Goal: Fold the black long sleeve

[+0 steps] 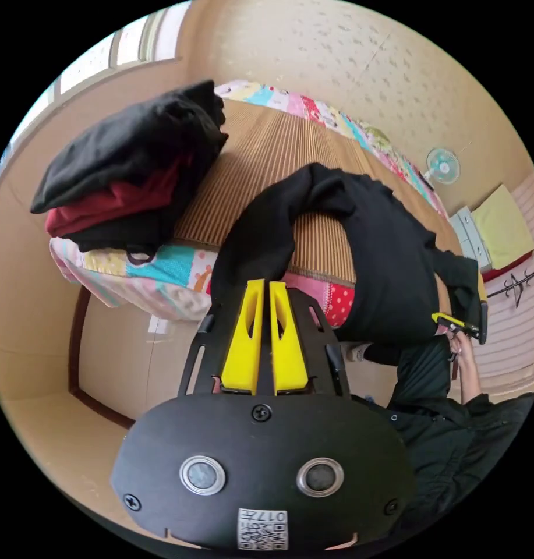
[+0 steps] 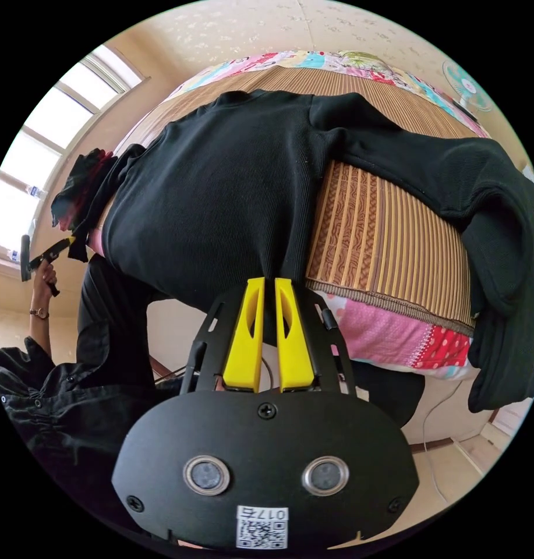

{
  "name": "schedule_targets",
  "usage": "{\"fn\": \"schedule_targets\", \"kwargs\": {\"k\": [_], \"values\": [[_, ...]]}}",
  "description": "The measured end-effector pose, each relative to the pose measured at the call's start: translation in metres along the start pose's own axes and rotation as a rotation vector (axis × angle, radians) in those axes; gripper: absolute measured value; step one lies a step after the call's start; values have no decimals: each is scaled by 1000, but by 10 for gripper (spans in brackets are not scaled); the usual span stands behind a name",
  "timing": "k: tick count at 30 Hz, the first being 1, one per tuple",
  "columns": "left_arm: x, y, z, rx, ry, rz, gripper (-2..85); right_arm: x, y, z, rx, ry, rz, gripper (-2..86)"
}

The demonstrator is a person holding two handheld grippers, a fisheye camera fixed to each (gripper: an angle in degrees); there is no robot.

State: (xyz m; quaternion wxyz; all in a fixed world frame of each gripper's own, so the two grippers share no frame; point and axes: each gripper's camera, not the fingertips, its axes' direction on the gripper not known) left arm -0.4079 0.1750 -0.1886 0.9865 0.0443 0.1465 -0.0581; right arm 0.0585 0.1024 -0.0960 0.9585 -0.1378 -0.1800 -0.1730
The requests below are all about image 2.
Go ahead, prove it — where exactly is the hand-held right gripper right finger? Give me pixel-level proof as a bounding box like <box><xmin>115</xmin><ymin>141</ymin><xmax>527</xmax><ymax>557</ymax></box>
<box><xmin>274</xmin><ymin>277</ymin><xmax>316</xmax><ymax>392</ymax></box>

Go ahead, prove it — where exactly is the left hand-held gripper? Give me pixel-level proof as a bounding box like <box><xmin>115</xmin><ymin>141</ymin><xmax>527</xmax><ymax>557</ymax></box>
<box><xmin>29</xmin><ymin>236</ymin><xmax>76</xmax><ymax>298</ymax></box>

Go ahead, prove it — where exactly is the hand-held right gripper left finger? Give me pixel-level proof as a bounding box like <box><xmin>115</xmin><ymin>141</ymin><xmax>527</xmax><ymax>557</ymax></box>
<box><xmin>222</xmin><ymin>277</ymin><xmax>266</xmax><ymax>392</ymax></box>

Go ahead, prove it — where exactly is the black long sleeve shirt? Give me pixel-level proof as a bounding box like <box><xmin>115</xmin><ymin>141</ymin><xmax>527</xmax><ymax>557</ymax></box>
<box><xmin>68</xmin><ymin>89</ymin><xmax>534</xmax><ymax>414</ymax></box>

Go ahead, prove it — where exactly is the person's left forearm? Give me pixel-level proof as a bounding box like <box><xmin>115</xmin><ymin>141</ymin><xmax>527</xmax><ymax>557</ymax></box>
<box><xmin>28</xmin><ymin>305</ymin><xmax>54</xmax><ymax>367</ymax></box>

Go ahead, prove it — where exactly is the person's left hand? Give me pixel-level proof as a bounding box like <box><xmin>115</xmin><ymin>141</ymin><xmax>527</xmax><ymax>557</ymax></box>
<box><xmin>32</xmin><ymin>265</ymin><xmax>59</xmax><ymax>308</ymax></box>

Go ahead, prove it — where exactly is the pile of clothes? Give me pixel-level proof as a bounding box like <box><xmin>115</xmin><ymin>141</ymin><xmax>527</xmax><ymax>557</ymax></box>
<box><xmin>51</xmin><ymin>148</ymin><xmax>119</xmax><ymax>233</ymax></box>

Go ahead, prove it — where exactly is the window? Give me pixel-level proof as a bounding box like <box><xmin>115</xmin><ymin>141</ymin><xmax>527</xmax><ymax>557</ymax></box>
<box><xmin>0</xmin><ymin>43</ymin><xmax>151</xmax><ymax>274</ymax></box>

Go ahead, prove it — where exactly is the person's body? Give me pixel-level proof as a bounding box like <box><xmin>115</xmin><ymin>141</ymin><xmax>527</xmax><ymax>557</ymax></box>
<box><xmin>0</xmin><ymin>252</ymin><xmax>427</xmax><ymax>542</ymax></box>

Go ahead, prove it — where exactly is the teal standing fan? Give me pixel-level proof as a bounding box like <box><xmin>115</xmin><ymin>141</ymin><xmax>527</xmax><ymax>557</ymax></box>
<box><xmin>441</xmin><ymin>58</ymin><xmax>494</xmax><ymax>115</ymax></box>

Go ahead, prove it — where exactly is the white cable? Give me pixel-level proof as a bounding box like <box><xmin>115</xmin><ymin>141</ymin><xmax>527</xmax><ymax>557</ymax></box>
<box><xmin>422</xmin><ymin>378</ymin><xmax>464</xmax><ymax>510</ymax></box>

